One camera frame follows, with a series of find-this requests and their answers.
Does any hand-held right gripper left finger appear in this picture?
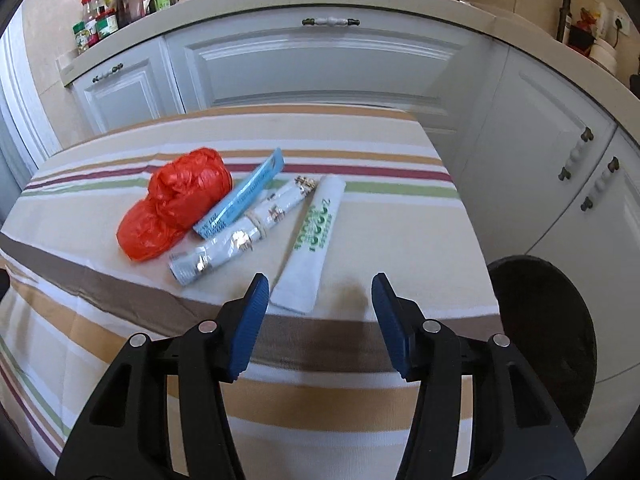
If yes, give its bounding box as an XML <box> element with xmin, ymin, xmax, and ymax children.
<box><xmin>55</xmin><ymin>272</ymin><xmax>271</xmax><ymax>480</ymax></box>

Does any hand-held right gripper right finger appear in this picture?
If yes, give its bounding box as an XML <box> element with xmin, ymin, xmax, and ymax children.
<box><xmin>371</xmin><ymin>272</ymin><xmax>587</xmax><ymax>480</ymax></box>

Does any white packet with green print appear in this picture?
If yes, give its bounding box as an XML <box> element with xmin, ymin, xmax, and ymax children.
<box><xmin>269</xmin><ymin>174</ymin><xmax>347</xmax><ymax>315</ymax></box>

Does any black round trash bin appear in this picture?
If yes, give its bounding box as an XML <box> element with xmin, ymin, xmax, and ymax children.
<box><xmin>485</xmin><ymin>254</ymin><xmax>599</xmax><ymax>442</ymax></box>

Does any silver foil wrapper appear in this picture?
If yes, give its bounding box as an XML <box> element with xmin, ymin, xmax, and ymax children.
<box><xmin>168</xmin><ymin>175</ymin><xmax>317</xmax><ymax>287</ymax></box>

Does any blue white sachet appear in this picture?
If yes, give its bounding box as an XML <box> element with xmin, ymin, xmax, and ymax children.
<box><xmin>192</xmin><ymin>147</ymin><xmax>285</xmax><ymax>241</ymax></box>

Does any red plastic bag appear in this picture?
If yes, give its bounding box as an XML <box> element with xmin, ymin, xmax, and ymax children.
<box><xmin>116</xmin><ymin>147</ymin><xmax>234</xmax><ymax>264</ymax></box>

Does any striped tablecloth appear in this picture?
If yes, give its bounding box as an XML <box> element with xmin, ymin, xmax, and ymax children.
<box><xmin>0</xmin><ymin>104</ymin><xmax>504</xmax><ymax>480</ymax></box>

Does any white cabinet door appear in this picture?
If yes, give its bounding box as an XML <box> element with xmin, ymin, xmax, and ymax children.
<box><xmin>69</xmin><ymin>36</ymin><xmax>189</xmax><ymax>137</ymax></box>
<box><xmin>424</xmin><ymin>41</ymin><xmax>617</xmax><ymax>262</ymax></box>
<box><xmin>515</xmin><ymin>124</ymin><xmax>640</xmax><ymax>387</ymax></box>

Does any white cabinet drawer front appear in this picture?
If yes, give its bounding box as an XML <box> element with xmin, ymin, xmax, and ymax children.
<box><xmin>164</xmin><ymin>11</ymin><xmax>507</xmax><ymax>132</ymax></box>

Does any white lidded jar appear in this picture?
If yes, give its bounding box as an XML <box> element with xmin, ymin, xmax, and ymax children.
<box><xmin>589</xmin><ymin>37</ymin><xmax>619</xmax><ymax>74</ymax></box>

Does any cluster of condiment bottles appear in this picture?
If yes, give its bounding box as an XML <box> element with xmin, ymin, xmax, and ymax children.
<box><xmin>72</xmin><ymin>0</ymin><xmax>202</xmax><ymax>56</ymax></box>

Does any red black kitchen gadget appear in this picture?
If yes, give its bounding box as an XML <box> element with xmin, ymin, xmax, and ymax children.
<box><xmin>569</xmin><ymin>7</ymin><xmax>599</xmax><ymax>54</ymax></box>

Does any dark glass bottle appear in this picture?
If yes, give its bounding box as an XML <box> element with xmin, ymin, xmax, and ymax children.
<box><xmin>556</xmin><ymin>0</ymin><xmax>574</xmax><ymax>46</ymax></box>

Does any white plastic pouch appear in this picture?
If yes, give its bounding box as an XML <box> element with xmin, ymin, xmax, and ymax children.
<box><xmin>594</xmin><ymin>2</ymin><xmax>614</xmax><ymax>41</ymax></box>

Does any white ceramic cabinet handle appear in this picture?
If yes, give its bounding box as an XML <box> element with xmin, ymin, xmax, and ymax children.
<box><xmin>301</xmin><ymin>16</ymin><xmax>361</xmax><ymax>29</ymax></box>
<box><xmin>558</xmin><ymin>128</ymin><xmax>595</xmax><ymax>181</ymax></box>
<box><xmin>91</xmin><ymin>63</ymin><xmax>125</xmax><ymax>84</ymax></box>
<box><xmin>579</xmin><ymin>156</ymin><xmax>620</xmax><ymax>212</ymax></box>

